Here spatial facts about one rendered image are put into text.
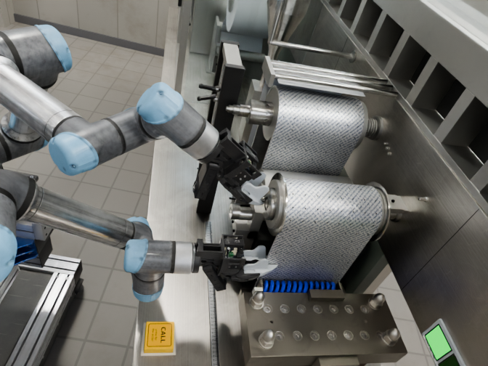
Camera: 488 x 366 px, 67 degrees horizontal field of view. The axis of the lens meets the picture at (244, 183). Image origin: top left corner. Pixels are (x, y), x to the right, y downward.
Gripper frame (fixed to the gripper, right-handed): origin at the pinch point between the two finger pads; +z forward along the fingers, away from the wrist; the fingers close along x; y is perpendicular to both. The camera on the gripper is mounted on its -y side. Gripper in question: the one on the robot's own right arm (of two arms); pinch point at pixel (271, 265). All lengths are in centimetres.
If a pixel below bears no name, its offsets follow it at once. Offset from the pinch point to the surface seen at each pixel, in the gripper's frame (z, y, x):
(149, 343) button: -28.3, -16.5, -12.0
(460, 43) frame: 30, 54, 20
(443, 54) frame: 30, 51, 23
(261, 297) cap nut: -3.4, -1.8, -7.8
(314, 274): 12.8, -3.2, -0.3
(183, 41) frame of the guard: -24, 10, 102
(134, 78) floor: -59, -109, 281
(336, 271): 18.5, -1.2, -0.3
